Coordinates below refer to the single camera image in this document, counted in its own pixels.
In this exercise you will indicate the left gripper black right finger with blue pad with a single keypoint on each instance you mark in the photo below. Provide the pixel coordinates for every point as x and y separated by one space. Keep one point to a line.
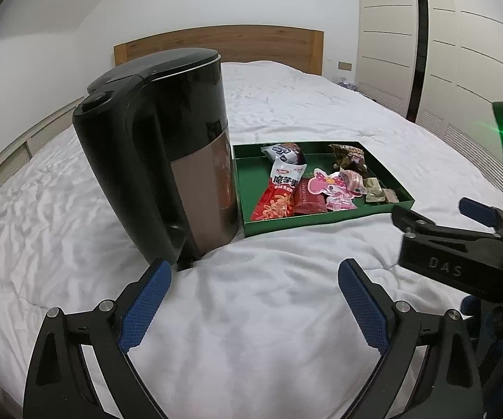
448 384

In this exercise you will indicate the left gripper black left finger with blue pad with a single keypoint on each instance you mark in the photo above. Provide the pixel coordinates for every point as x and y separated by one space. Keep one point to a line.
58 380

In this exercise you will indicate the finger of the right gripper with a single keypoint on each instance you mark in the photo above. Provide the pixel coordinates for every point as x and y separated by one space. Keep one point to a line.
412 223
486 215

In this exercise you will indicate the olive green snack packet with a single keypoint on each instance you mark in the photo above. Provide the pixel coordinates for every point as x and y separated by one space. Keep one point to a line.
374 191

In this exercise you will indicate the dark red snack packet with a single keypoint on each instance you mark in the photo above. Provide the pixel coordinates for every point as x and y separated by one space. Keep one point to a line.
306 203

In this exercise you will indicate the pink striped candy packet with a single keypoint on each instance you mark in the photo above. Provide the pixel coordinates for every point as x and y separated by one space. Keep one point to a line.
353 182

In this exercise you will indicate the small beige candy packet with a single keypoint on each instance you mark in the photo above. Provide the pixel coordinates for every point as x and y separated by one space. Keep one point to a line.
390 195

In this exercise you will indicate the pink cartoon candy bag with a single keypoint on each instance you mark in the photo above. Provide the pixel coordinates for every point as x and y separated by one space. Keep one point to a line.
332 187

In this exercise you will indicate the dark brown snack bag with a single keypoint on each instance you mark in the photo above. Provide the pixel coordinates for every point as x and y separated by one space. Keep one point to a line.
349 157

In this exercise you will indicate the green tray box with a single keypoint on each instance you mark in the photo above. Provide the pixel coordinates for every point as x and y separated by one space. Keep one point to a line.
252 174

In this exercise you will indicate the white wardrobe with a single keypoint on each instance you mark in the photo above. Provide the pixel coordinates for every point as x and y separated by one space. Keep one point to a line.
438 63

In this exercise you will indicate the white bed duvet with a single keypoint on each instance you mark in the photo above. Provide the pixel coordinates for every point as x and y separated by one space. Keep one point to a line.
257 328

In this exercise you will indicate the wooden headboard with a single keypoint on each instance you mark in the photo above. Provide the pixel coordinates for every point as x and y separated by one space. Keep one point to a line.
299 48

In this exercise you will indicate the black electric kettle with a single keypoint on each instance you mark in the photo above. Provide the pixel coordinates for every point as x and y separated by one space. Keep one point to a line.
155 133

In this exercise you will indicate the wall socket plate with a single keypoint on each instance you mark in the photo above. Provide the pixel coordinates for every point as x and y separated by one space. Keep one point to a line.
344 66

